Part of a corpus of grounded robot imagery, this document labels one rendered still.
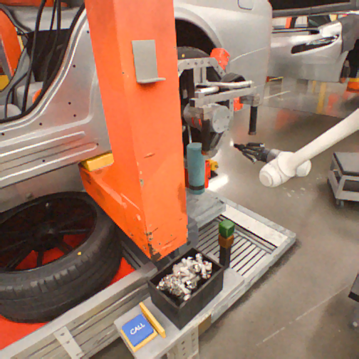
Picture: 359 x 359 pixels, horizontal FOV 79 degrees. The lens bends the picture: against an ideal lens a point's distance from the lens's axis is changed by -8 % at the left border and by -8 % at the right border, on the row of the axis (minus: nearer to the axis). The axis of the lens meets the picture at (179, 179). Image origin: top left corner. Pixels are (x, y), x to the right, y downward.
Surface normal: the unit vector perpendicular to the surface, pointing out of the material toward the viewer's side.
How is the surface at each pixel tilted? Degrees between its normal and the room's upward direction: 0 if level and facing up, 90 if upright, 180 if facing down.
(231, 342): 0
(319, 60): 91
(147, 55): 90
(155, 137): 90
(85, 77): 90
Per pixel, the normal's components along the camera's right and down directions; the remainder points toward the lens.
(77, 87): 0.64, 0.34
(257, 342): -0.07, -0.87
